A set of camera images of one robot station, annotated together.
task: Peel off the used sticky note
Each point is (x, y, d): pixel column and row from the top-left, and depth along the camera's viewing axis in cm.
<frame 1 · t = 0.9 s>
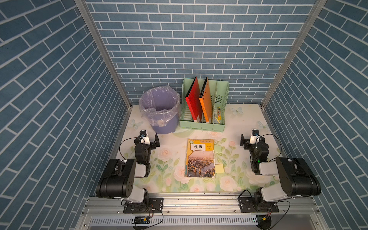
left hand: (152, 133, 89), fingers open
right hand: (252, 134, 91), fingers open
English textbook: (200, 161, 90), on the table
green file organizer rack: (219, 91, 110), point 18 cm above the table
red folder: (193, 100, 90), point 27 cm above the table
orange folder: (205, 101, 88), point 28 cm above the table
green sticky note: (218, 148, 96), on the table
yellow sticky note: (219, 168, 87), point 2 cm above the table
pens in organizer: (217, 117, 114), point 2 cm above the table

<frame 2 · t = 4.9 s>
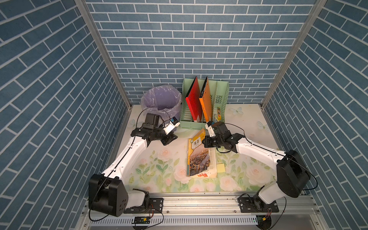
left hand: (176, 133, 81), fingers open
right hand: (202, 141, 85), fingers closed
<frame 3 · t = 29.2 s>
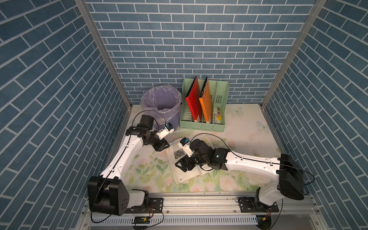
left hand: (168, 141, 81), fingers open
right hand: (180, 161, 74), fingers open
English textbook: (175, 152, 91), point 5 cm above the table
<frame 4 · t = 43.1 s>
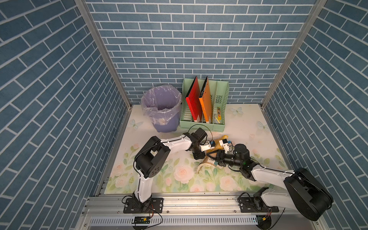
left hand: (204, 154, 92), fingers open
right hand: (209, 157, 79), fingers open
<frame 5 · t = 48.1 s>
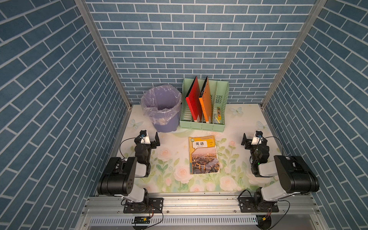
left hand: (152, 132, 89), fingers open
right hand: (254, 134, 90), fingers open
English textbook: (203, 157, 93), on the table
